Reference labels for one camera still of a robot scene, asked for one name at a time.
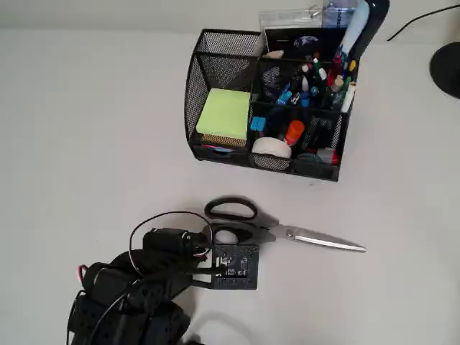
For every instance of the red pen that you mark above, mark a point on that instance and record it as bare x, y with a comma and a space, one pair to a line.
336, 66

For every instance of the navy and light-blue tube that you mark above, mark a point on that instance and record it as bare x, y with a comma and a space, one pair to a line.
373, 25

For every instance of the pink sticky notes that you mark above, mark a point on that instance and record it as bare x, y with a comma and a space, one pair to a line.
217, 148

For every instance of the orange-capped glue stick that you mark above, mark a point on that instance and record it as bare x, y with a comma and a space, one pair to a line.
294, 131

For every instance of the white tape roll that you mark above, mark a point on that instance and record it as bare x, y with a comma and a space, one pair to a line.
267, 146

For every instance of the black camera circuit board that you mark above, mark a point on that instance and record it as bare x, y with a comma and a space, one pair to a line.
237, 266

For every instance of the green marker with white cap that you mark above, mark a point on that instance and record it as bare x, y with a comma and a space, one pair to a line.
317, 72

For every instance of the yellow-capped pen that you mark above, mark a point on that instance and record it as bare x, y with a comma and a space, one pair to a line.
351, 65

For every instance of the black round lamp base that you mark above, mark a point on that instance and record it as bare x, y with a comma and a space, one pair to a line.
447, 70

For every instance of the small blue clip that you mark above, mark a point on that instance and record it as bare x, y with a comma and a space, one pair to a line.
257, 124

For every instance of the small teal round item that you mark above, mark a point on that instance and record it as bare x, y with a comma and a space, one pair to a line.
307, 157

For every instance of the green sticky note pad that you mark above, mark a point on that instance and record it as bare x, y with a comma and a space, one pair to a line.
223, 115

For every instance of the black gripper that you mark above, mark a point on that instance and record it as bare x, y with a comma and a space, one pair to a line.
162, 241

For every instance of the black card with globe print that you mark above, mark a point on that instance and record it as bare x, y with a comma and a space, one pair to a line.
305, 42

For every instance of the black mesh desk organizer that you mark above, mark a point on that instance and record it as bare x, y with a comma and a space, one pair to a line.
196, 90

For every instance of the small grey and red item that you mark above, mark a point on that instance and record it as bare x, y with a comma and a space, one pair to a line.
328, 155

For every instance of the blue pen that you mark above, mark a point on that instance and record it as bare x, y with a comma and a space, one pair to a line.
284, 96
304, 100

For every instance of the small beige piece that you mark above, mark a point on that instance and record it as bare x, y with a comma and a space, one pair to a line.
275, 54

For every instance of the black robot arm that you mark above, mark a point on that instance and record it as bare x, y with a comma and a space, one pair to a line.
118, 305

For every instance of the translucent blue ruler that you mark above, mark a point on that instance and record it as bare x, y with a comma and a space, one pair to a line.
338, 16

